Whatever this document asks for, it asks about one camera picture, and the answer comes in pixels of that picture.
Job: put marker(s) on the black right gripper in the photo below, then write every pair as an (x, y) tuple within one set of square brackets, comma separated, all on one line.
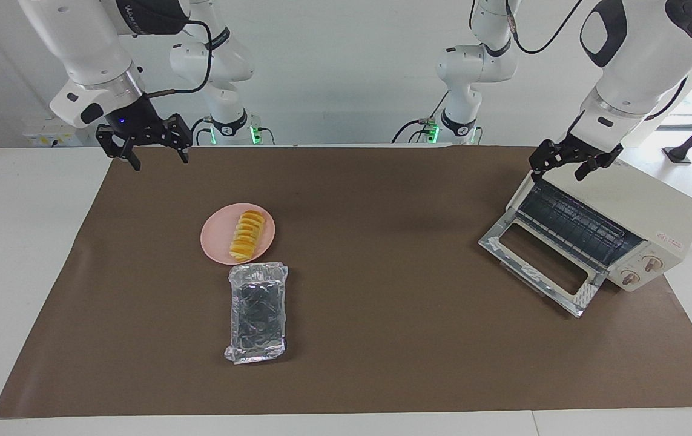
[(134, 124)]

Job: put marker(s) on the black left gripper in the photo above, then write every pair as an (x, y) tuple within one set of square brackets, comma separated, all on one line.
[(570, 150)]

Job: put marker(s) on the sliced yellow bread loaf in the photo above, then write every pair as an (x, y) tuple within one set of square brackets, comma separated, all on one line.
[(247, 235)]

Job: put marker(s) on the aluminium foil tray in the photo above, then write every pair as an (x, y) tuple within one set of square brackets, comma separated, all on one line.
[(257, 315)]

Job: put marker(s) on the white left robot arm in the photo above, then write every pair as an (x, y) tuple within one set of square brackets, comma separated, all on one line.
[(642, 54)]

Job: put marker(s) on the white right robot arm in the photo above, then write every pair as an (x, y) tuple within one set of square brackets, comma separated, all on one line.
[(91, 48)]

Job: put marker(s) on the glass oven door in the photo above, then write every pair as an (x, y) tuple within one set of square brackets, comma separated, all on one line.
[(506, 227)]

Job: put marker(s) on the cream toaster oven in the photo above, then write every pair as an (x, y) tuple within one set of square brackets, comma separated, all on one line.
[(654, 209)]

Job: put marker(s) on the small oven knob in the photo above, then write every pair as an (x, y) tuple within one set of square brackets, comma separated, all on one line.
[(629, 278)]

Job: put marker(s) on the large oven knob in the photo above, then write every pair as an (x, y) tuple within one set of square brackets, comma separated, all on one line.
[(651, 263)]

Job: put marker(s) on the pink round plate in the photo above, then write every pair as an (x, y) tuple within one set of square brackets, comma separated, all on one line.
[(215, 239)]

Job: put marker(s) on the white power strip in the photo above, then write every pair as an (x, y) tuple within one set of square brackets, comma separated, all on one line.
[(49, 130)]

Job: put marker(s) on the brown table mat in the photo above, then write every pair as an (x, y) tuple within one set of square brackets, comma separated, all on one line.
[(382, 339)]

